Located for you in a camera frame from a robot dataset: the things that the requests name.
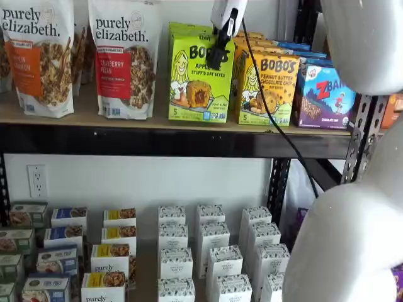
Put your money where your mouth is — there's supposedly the white plastic sheet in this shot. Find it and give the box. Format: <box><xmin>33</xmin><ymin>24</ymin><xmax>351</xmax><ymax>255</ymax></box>
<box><xmin>284</xmin><ymin>159</ymin><xmax>317</xmax><ymax>210</ymax></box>

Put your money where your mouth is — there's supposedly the green oatmeal box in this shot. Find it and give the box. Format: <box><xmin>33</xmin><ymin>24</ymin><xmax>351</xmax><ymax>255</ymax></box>
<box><xmin>0</xmin><ymin>254</ymin><xmax>25</xmax><ymax>284</ymax></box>
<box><xmin>0</xmin><ymin>282</ymin><xmax>16</xmax><ymax>302</ymax></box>
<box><xmin>9</xmin><ymin>201</ymin><xmax>48</xmax><ymax>229</ymax></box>
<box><xmin>0</xmin><ymin>228</ymin><xmax>36</xmax><ymax>256</ymax></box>

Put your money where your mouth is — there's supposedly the black cable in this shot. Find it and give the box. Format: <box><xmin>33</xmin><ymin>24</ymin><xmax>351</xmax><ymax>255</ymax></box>
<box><xmin>241</xmin><ymin>17</ymin><xmax>321</xmax><ymax>199</ymax></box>

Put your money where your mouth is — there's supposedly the blue oatmeal box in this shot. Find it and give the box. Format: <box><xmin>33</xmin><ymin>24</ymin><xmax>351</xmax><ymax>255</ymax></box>
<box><xmin>43</xmin><ymin>225</ymin><xmax>84</xmax><ymax>252</ymax></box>
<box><xmin>50</xmin><ymin>206</ymin><xmax>88</xmax><ymax>233</ymax></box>
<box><xmin>21</xmin><ymin>276</ymin><xmax>72</xmax><ymax>302</ymax></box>
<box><xmin>37</xmin><ymin>245</ymin><xmax>79</xmax><ymax>278</ymax></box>

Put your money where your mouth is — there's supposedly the grey perforated shelf post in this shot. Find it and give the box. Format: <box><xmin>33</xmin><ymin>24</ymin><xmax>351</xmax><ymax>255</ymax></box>
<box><xmin>341</xmin><ymin>91</ymin><xmax>390</xmax><ymax>184</ymax></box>

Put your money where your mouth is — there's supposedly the purple blue Zbar box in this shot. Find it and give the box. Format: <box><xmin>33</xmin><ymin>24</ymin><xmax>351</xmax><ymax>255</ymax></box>
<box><xmin>292</xmin><ymin>62</ymin><xmax>359</xmax><ymax>131</ymax></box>
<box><xmin>284</xmin><ymin>46</ymin><xmax>329</xmax><ymax>60</ymax></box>
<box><xmin>276</xmin><ymin>38</ymin><xmax>312</xmax><ymax>52</ymax></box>
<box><xmin>298</xmin><ymin>55</ymin><xmax>336</xmax><ymax>69</ymax></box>

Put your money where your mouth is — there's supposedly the yellow Bobo's peanut butter box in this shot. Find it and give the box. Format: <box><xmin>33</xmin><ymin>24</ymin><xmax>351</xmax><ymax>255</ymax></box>
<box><xmin>234</xmin><ymin>51</ymin><xmax>301</xmax><ymax>128</ymax></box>
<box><xmin>235</xmin><ymin>30</ymin><xmax>266</xmax><ymax>40</ymax></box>
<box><xmin>232</xmin><ymin>43</ymin><xmax>284</xmax><ymax>60</ymax></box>
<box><xmin>233</xmin><ymin>36</ymin><xmax>275</xmax><ymax>48</ymax></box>

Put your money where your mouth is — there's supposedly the black diagonal shelf brace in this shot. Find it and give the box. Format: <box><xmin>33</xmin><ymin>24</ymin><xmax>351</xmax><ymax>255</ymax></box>
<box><xmin>315</xmin><ymin>159</ymin><xmax>346</xmax><ymax>190</ymax></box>

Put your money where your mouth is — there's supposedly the black metal shelf beam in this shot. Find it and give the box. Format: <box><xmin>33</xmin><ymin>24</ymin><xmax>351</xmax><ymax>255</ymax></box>
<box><xmin>0</xmin><ymin>122</ymin><xmax>353</xmax><ymax>160</ymax></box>

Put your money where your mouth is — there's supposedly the yellow label granola box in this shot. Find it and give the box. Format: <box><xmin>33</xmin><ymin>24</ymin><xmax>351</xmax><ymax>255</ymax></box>
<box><xmin>101</xmin><ymin>225</ymin><xmax>137</xmax><ymax>252</ymax></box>
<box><xmin>81</xmin><ymin>272</ymin><xmax>128</xmax><ymax>302</ymax></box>
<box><xmin>91</xmin><ymin>243</ymin><xmax>137</xmax><ymax>277</ymax></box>
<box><xmin>103</xmin><ymin>207</ymin><xmax>137</xmax><ymax>228</ymax></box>

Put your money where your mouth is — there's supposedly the purely elizabeth granola bag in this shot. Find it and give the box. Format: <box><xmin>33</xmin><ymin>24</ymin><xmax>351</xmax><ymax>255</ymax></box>
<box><xmin>71</xmin><ymin>22</ymin><xmax>88</xmax><ymax>96</ymax></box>
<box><xmin>0</xmin><ymin>31</ymin><xmax>15</xmax><ymax>94</ymax></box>

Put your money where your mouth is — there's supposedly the white wall outlet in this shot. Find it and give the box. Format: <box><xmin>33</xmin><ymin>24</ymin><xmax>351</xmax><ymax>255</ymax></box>
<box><xmin>26</xmin><ymin>164</ymin><xmax>48</xmax><ymax>199</ymax></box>

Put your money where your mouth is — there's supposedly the purple snack box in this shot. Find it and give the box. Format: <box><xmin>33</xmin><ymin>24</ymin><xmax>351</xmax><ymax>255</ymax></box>
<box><xmin>295</xmin><ymin>207</ymin><xmax>311</xmax><ymax>242</ymax></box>
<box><xmin>390</xmin><ymin>263</ymin><xmax>403</xmax><ymax>302</ymax></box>

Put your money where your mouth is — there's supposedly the white patterned box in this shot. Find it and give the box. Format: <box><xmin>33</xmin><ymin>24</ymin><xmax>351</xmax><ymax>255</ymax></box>
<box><xmin>241</xmin><ymin>206</ymin><xmax>273</xmax><ymax>249</ymax></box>
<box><xmin>157</xmin><ymin>206</ymin><xmax>186</xmax><ymax>227</ymax></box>
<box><xmin>247</xmin><ymin>222</ymin><xmax>281</xmax><ymax>255</ymax></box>
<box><xmin>261</xmin><ymin>273</ymin><xmax>286</xmax><ymax>302</ymax></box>
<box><xmin>206</xmin><ymin>245</ymin><xmax>244</xmax><ymax>284</ymax></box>
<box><xmin>197</xmin><ymin>204</ymin><xmax>226</xmax><ymax>226</ymax></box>
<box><xmin>215</xmin><ymin>274</ymin><xmax>253</xmax><ymax>302</ymax></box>
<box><xmin>158</xmin><ymin>223</ymin><xmax>189</xmax><ymax>252</ymax></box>
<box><xmin>200</xmin><ymin>221</ymin><xmax>230</xmax><ymax>279</ymax></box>
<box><xmin>157</xmin><ymin>278</ymin><xmax>196</xmax><ymax>302</ymax></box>
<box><xmin>253</xmin><ymin>243</ymin><xmax>290</xmax><ymax>293</ymax></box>
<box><xmin>160</xmin><ymin>247</ymin><xmax>193</xmax><ymax>281</ymax></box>

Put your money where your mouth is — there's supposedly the red label granola bag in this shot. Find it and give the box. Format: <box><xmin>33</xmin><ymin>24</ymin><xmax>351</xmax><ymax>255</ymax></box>
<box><xmin>88</xmin><ymin>0</ymin><xmax>163</xmax><ymax>121</ymax></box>

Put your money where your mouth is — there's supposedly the green Bobo's apple pie box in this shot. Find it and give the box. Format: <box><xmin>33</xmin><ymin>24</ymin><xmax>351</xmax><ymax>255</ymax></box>
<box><xmin>168</xmin><ymin>25</ymin><xmax>217</xmax><ymax>36</ymax></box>
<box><xmin>167</xmin><ymin>21</ymin><xmax>213</xmax><ymax>31</ymax></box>
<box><xmin>169</xmin><ymin>30</ymin><xmax>236</xmax><ymax>124</ymax></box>

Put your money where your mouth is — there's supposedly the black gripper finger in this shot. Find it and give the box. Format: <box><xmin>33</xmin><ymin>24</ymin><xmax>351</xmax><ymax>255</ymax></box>
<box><xmin>208</xmin><ymin>27</ymin><xmax>233</xmax><ymax>72</ymax></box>

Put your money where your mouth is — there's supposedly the orange snack box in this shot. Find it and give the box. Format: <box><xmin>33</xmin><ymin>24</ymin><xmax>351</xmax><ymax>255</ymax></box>
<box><xmin>380</xmin><ymin>93</ymin><xmax>403</xmax><ymax>130</ymax></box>

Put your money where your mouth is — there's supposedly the black perforated shelf post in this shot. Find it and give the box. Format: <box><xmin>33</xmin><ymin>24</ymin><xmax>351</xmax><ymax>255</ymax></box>
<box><xmin>267</xmin><ymin>0</ymin><xmax>322</xmax><ymax>228</ymax></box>
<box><xmin>0</xmin><ymin>153</ymin><xmax>10</xmax><ymax>228</ymax></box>

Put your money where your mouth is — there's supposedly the orange label granola bag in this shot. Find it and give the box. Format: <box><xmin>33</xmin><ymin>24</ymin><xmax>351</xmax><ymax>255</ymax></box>
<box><xmin>0</xmin><ymin>0</ymin><xmax>76</xmax><ymax>119</ymax></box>

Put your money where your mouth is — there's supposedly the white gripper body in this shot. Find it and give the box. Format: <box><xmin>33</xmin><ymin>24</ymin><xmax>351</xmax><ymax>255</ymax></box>
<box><xmin>210</xmin><ymin>0</ymin><xmax>249</xmax><ymax>36</ymax></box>

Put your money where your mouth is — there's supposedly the wooden shelf board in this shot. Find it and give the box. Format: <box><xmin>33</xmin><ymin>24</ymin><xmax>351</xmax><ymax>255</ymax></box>
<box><xmin>0</xmin><ymin>201</ymin><xmax>293</xmax><ymax>302</ymax></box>
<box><xmin>0</xmin><ymin>74</ymin><xmax>353</xmax><ymax>138</ymax></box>

